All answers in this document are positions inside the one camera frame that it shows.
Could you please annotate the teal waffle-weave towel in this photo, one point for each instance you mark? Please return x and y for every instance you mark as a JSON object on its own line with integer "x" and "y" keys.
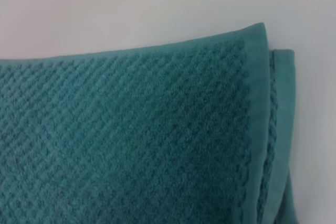
{"x": 131, "y": 129}

